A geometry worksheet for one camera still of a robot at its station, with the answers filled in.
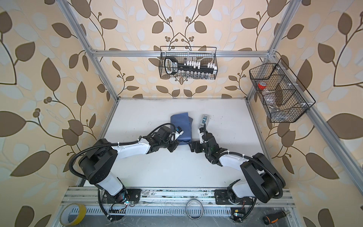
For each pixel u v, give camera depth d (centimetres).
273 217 66
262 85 81
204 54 91
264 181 43
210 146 69
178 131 79
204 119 102
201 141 80
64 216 67
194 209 71
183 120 97
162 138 71
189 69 86
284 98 74
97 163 45
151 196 76
